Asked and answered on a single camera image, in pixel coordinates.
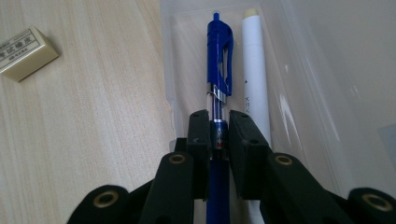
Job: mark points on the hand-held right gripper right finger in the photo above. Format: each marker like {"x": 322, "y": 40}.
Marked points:
{"x": 280, "y": 186}

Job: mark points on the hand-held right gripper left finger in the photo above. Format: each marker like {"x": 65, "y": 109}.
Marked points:
{"x": 174, "y": 186}

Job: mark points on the white pen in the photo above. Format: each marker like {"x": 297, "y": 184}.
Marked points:
{"x": 254, "y": 62}

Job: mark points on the clear plastic pencil case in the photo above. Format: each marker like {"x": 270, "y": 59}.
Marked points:
{"x": 311, "y": 62}

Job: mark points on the blue ballpoint pen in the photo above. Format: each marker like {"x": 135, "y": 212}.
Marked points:
{"x": 218, "y": 56}

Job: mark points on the beige eraser with label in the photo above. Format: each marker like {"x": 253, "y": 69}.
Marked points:
{"x": 28, "y": 54}

